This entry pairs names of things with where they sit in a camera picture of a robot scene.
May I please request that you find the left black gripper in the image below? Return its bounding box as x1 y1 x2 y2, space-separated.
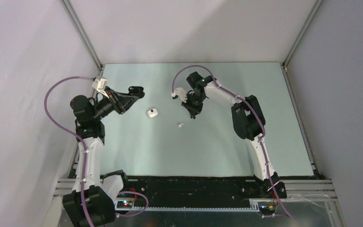
91 86 138 121

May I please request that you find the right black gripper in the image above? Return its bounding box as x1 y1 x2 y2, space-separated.
182 92 206 117

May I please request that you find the black earbud charging case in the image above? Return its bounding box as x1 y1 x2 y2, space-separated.
129 86 145 99

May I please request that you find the white earbud charging case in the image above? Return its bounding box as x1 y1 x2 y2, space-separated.
147 108 158 118

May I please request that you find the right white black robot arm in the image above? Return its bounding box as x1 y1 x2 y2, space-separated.
172 72 280 198

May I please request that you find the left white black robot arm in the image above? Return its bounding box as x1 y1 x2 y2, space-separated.
62 86 145 227

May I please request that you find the left controller circuit board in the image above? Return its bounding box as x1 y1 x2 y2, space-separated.
115 200 134 210

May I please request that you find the controller circuit board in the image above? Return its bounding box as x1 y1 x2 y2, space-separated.
259 205 277 218
115 200 134 210

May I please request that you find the right controller circuit board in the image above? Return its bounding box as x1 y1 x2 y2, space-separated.
259 205 277 218

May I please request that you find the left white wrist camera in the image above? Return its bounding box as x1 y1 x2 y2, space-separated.
92 77 107 93

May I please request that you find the grey slotted cable duct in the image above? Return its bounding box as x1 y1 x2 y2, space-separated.
116 202 259 212

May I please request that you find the aluminium frame rail front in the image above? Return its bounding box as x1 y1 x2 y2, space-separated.
53 178 337 201

